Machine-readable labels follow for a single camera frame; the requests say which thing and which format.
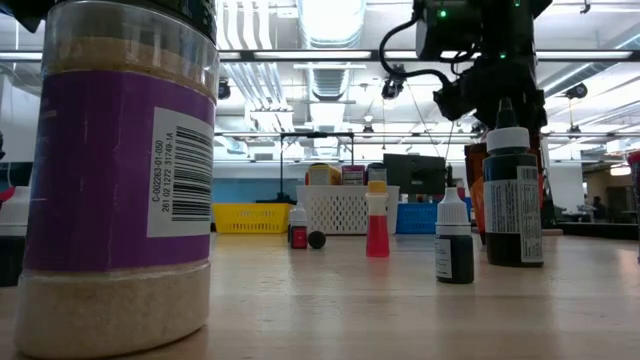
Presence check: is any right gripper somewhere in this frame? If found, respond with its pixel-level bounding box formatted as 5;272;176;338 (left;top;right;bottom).
467;55;549;134

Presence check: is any orange brown foil pouch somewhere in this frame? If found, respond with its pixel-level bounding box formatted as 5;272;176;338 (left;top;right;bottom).
463;141;546;246

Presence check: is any blue purple carton box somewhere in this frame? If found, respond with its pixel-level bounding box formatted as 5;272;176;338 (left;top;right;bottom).
366;162;389;187

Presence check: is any magenta pink carton box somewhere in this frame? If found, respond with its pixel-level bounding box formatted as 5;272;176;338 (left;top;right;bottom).
341;165;366;187

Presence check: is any yellow box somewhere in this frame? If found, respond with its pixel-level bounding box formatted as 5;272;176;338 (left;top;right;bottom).
305;163;343;187

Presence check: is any purple label spice jar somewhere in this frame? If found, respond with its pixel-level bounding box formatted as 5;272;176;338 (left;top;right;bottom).
14;0;221;359

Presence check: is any black monitor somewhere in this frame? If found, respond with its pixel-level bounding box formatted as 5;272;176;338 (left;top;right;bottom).
383;153;447;196

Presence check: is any large black dropper bottle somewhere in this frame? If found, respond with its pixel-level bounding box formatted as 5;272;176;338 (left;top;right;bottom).
482;97;545;268

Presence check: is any blue plastic basket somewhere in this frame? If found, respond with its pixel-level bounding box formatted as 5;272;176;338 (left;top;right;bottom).
396;197;474;235

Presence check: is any black background table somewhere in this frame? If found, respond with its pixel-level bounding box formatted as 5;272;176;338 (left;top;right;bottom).
544;221;640;241

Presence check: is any black dropper bottle white label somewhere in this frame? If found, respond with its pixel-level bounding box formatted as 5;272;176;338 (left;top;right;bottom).
434;186;475;285

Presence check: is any orange dropper bottle yellow cap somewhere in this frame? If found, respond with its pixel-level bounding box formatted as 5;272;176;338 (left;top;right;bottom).
365;180;391;259

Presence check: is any white plastic basket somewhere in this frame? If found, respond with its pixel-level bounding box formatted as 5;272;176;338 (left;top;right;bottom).
295;185;401;235

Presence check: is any small dropper bottle red label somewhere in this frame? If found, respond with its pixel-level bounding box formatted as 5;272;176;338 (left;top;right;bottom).
288;202;310;250

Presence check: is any yellow plastic basket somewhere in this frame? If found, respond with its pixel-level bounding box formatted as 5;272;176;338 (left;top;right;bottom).
212;202;294;235

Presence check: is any dark background monitor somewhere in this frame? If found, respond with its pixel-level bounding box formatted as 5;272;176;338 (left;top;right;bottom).
0;161;34;191

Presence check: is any black dropper bottle white cap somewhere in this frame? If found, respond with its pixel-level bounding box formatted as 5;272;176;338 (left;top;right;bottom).
0;185;32;287

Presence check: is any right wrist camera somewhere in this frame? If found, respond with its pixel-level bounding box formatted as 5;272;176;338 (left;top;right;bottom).
432;81;474;123

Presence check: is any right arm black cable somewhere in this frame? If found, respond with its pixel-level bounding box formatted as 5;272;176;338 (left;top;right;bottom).
378;17;454;87

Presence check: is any black background rig frame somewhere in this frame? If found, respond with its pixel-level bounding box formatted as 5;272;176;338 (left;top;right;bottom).
278;131;356;204

